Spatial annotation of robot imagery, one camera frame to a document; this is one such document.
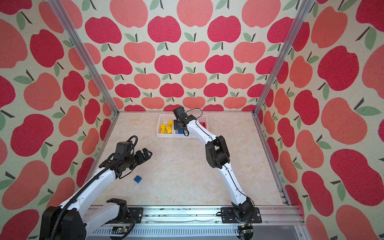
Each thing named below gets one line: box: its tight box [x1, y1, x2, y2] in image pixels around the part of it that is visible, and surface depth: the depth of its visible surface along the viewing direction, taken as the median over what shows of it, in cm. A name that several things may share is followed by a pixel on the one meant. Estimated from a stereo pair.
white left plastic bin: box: [156, 114, 174, 138], surface depth 109 cm
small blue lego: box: [133, 175, 142, 184], surface depth 87 cm
